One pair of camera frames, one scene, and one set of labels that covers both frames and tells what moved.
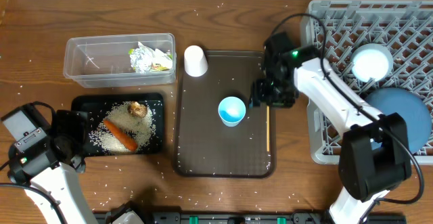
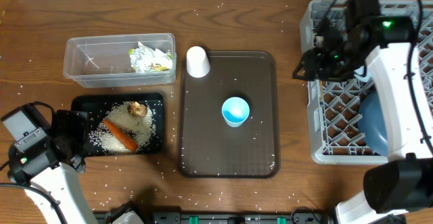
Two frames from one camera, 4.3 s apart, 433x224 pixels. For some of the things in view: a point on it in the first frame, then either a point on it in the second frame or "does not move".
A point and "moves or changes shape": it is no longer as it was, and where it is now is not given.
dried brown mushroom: (136, 109) does not move
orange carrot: (126, 139) does not move
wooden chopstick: (268, 128) moves or changes shape
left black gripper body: (74, 132) does not move
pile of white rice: (141, 130) does not move
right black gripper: (260, 93) → (314, 69)
